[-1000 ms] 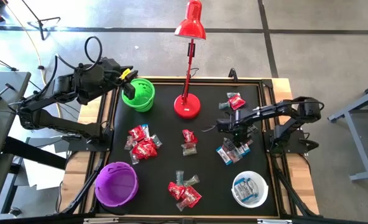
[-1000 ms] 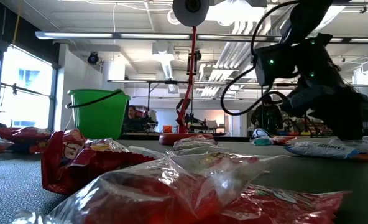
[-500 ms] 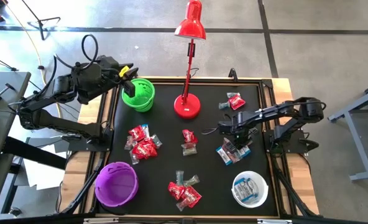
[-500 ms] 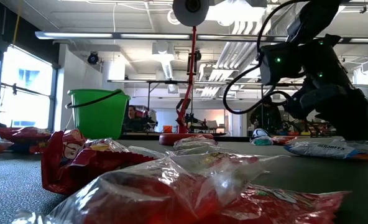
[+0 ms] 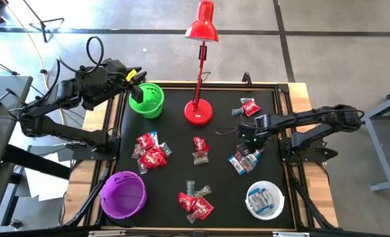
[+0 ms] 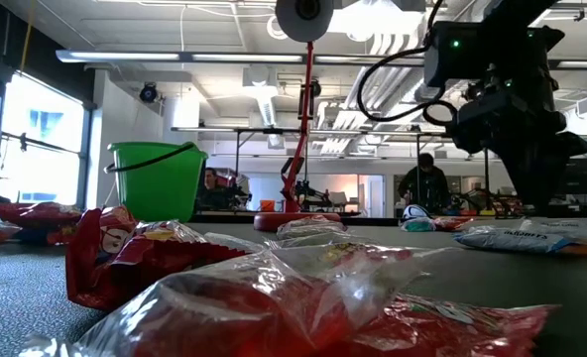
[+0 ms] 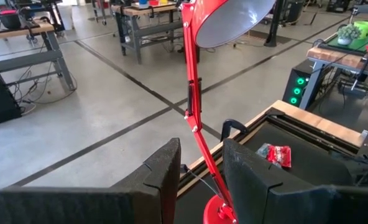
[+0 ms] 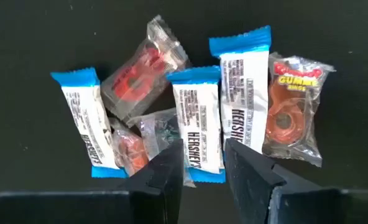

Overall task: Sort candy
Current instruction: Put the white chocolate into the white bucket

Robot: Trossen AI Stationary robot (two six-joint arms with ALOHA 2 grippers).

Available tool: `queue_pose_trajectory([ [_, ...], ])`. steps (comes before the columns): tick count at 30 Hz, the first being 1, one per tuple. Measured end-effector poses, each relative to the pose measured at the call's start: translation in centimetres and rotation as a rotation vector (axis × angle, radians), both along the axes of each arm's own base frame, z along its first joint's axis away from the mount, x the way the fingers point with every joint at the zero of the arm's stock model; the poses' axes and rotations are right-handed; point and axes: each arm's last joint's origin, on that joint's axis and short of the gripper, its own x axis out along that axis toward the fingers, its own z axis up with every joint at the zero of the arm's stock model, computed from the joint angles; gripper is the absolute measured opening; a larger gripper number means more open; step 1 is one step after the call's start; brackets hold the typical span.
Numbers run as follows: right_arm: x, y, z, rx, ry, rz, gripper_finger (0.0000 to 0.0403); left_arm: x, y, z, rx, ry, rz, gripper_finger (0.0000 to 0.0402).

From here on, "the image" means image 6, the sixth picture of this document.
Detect green plastic bucket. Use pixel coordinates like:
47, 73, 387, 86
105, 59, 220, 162
103, 141, 209, 223

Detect red foil candy bag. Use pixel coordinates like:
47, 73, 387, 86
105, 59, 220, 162
322, 292, 560, 357

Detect long ceiling light fixture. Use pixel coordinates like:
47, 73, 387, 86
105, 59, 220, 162
55, 48, 305, 64
312, 53, 587, 70

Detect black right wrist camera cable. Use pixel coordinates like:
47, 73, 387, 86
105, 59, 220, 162
356, 0, 459, 126

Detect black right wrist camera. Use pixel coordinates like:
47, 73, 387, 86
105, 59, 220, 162
423, 20, 481, 89

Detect yellow hanging strap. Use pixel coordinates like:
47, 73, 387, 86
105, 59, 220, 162
19, 2, 36, 73

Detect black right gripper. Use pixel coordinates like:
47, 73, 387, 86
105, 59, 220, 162
446, 90, 587, 215

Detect person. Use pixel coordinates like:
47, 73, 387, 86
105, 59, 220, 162
201, 167, 225, 194
397, 152, 452, 215

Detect black computer monitor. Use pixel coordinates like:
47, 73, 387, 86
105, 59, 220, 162
558, 157, 587, 196

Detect white orange candy pack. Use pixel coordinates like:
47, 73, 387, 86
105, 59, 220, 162
519, 217, 587, 257

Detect black metal frame workstation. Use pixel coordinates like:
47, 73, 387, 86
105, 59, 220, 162
171, 125, 491, 215

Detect red desk lamp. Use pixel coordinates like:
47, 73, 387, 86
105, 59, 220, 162
253, 0, 342, 233

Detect clear pack red gummy candy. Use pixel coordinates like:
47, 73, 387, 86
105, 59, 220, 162
275, 214, 348, 240

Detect white teal candy pack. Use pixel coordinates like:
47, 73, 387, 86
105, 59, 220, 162
400, 216, 437, 233

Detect black ceiling spotlight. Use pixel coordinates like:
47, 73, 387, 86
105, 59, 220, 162
138, 81, 160, 104

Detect large clear bag red gummies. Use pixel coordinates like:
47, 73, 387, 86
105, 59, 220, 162
20, 242, 423, 357

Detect red Skittles candy bag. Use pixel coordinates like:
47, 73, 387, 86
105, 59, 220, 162
0, 201, 85, 234
64, 205, 249, 312

